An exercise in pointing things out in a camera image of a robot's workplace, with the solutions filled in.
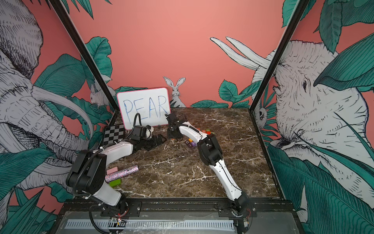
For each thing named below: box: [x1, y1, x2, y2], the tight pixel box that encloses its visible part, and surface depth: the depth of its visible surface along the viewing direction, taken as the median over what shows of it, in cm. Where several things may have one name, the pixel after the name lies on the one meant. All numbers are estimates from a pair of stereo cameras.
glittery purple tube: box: [105, 165, 139, 183], surface depth 86 cm
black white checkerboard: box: [103, 124, 125, 146], surface depth 103 cm
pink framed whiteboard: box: [117, 87, 171, 131], surface depth 103 cm
